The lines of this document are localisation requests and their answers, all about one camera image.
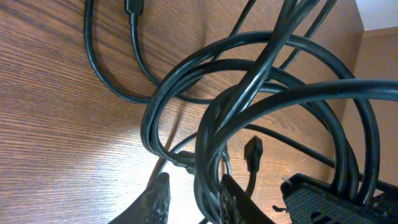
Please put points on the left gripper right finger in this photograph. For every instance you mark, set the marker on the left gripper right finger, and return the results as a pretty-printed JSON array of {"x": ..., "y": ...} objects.
[{"x": 236, "y": 207}]

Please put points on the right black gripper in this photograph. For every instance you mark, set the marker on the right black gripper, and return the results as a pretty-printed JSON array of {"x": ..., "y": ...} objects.
[{"x": 309, "y": 200}]

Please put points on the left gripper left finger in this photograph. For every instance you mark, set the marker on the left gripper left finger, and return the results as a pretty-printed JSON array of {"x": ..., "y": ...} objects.
[{"x": 151, "y": 207}]

